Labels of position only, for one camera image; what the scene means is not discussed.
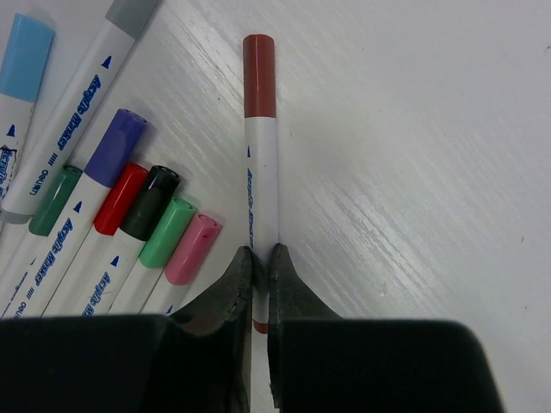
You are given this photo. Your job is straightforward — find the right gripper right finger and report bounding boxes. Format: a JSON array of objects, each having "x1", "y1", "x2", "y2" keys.
[{"x1": 267, "y1": 243, "x2": 342, "y2": 409}]

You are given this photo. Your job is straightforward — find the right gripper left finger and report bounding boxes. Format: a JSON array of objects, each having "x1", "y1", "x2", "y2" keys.
[{"x1": 166, "y1": 247, "x2": 254, "y2": 412}]

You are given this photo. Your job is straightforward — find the light green marker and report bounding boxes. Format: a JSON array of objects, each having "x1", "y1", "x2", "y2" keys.
[{"x1": 108, "y1": 196, "x2": 197, "y2": 315}]

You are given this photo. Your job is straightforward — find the pink marker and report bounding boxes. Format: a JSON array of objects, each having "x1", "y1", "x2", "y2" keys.
[{"x1": 161, "y1": 213, "x2": 222, "y2": 315}]

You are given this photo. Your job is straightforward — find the brown marker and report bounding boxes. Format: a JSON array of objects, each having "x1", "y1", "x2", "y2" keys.
[{"x1": 243, "y1": 34, "x2": 279, "y2": 334}]

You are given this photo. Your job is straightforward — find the black marker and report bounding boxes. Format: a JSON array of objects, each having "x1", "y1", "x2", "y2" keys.
[{"x1": 72, "y1": 165, "x2": 181, "y2": 317}]

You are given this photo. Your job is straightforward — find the purple marker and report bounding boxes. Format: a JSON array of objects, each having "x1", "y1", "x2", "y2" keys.
[{"x1": 1, "y1": 108, "x2": 148, "y2": 318}]

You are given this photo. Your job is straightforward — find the red marker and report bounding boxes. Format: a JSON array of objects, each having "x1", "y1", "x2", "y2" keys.
[{"x1": 41, "y1": 163, "x2": 148, "y2": 316}]

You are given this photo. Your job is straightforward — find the teal green marker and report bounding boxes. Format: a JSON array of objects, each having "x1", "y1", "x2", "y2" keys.
[{"x1": 1, "y1": 165, "x2": 83, "y2": 292}]

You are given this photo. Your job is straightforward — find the grey marker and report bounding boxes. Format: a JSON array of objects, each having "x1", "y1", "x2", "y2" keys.
[{"x1": 1, "y1": 0, "x2": 158, "y2": 224}]

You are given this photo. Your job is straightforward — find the light blue marker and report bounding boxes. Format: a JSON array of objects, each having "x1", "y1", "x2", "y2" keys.
[{"x1": 1, "y1": 14, "x2": 54, "y2": 197}]

